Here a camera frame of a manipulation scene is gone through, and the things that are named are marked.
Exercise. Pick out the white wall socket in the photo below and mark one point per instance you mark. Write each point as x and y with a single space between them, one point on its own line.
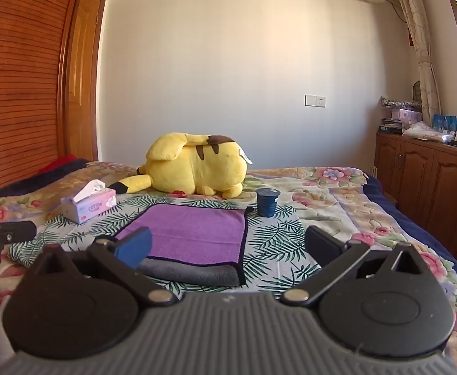
315 100

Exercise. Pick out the patterned beige curtain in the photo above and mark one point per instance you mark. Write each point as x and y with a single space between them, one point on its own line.
417 39

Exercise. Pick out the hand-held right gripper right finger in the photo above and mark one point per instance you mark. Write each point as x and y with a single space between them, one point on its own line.
321 243

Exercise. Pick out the tissue box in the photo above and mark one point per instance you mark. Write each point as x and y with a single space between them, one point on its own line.
89 205

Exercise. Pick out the red cloth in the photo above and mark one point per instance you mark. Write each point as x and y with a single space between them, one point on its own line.
58 164

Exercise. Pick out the wooden slatted wardrobe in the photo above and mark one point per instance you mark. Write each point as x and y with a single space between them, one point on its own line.
17 86

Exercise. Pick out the purple towel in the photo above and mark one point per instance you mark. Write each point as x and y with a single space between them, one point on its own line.
197 232

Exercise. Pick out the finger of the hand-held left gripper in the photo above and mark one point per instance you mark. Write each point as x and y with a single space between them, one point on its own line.
9 231

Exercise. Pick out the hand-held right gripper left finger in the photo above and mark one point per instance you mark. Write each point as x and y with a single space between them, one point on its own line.
135 247

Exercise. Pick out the dark blue cup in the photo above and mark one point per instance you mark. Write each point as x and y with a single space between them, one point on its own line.
267 203

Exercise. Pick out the wooden cabinet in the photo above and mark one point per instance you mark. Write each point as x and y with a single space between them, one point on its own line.
435 179

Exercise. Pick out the leaf print cloth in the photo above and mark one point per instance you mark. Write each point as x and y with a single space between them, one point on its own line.
275 250

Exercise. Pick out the stack of boxes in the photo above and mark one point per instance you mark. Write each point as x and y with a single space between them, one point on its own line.
402 117

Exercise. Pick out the white crumpled cloth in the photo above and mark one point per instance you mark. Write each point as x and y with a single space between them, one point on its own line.
421 129

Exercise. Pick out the yellow plush toy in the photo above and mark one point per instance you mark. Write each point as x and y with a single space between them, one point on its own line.
197 164

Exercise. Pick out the wooden door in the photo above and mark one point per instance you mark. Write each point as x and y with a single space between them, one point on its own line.
82 86

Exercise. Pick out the grey towel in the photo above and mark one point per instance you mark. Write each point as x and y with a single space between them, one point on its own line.
197 272

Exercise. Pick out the dark blue bed cover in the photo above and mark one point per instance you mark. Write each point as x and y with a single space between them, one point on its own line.
415 218

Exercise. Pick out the blue gift box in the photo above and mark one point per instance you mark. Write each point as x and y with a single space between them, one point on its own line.
446 122

